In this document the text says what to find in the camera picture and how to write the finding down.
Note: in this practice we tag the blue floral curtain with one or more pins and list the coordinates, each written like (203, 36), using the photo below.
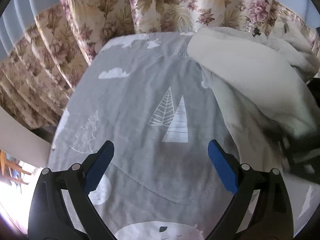
(46, 45)

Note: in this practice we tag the wooden chair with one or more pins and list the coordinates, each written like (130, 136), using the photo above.
(7, 167)

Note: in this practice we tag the beige hooded jacket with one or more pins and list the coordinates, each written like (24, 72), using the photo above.
(260, 84)

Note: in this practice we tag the grey patterned bed sheet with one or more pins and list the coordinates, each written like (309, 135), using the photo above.
(146, 94)

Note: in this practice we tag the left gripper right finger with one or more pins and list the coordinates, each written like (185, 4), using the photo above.
(272, 217)

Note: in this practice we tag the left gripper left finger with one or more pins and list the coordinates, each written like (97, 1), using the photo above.
(48, 216)

